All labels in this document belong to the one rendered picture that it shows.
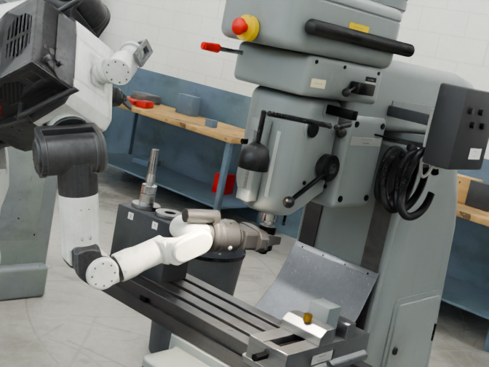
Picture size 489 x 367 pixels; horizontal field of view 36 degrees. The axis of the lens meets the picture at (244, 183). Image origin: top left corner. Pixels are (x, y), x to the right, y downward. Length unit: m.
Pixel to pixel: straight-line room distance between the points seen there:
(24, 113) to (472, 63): 5.00
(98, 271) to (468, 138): 0.99
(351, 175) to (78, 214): 0.75
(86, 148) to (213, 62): 6.38
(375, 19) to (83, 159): 0.81
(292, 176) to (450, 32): 4.71
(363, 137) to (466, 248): 4.36
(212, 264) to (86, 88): 2.23
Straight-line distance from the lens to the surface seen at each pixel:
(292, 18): 1.75
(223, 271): 3.94
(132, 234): 2.33
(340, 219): 2.34
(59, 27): 1.81
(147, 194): 2.33
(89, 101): 1.78
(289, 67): 1.84
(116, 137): 9.13
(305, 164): 1.92
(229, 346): 2.03
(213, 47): 1.86
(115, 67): 1.77
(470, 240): 6.35
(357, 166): 2.07
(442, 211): 2.44
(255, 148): 1.72
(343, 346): 1.96
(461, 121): 1.96
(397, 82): 2.17
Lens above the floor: 1.73
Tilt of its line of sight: 10 degrees down
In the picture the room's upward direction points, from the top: 11 degrees clockwise
